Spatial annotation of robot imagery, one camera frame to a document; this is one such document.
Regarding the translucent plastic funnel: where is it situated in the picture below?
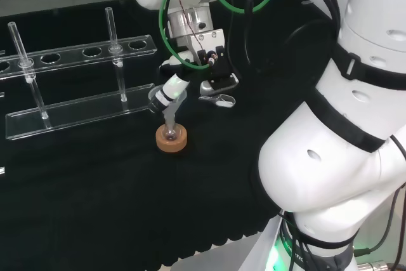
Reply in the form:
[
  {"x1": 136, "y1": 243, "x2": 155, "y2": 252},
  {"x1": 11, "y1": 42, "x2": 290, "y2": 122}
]
[{"x1": 147, "y1": 85, "x2": 188, "y2": 133}]

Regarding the clear round-bottom flask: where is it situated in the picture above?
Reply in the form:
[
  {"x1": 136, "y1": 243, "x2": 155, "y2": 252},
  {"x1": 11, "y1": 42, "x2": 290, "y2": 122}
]
[{"x1": 160, "y1": 123, "x2": 181, "y2": 142}]

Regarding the clear weighing funnel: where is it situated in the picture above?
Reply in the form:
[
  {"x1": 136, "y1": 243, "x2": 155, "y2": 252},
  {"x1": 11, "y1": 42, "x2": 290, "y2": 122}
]
[{"x1": 198, "y1": 93, "x2": 237, "y2": 109}]

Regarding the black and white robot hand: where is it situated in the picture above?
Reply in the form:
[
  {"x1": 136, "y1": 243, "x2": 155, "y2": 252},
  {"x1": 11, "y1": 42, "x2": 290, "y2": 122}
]
[{"x1": 149, "y1": 28, "x2": 241, "y2": 116}]

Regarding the brown cork ring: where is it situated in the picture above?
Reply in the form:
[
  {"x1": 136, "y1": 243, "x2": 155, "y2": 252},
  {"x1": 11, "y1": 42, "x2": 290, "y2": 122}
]
[{"x1": 155, "y1": 124, "x2": 188, "y2": 153}]

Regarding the green cable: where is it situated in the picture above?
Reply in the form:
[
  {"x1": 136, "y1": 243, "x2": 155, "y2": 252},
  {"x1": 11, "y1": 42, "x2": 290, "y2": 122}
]
[{"x1": 158, "y1": 0, "x2": 277, "y2": 71}]

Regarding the thin black cable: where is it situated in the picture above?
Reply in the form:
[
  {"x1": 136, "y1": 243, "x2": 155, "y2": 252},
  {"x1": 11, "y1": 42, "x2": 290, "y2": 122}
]
[{"x1": 354, "y1": 188, "x2": 406, "y2": 256}]

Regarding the clear acrylic funnel stand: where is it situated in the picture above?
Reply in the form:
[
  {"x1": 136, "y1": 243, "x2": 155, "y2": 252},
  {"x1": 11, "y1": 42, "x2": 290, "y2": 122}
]
[{"x1": 0, "y1": 6, "x2": 159, "y2": 141}]

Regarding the black bench cloth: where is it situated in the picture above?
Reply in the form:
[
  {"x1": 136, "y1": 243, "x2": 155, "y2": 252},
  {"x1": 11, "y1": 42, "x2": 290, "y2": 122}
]
[{"x1": 0, "y1": 0, "x2": 342, "y2": 268}]

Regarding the thick black cable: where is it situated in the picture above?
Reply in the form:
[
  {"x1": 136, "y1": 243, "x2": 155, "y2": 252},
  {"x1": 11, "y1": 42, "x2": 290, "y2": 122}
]
[{"x1": 242, "y1": 0, "x2": 258, "y2": 65}]

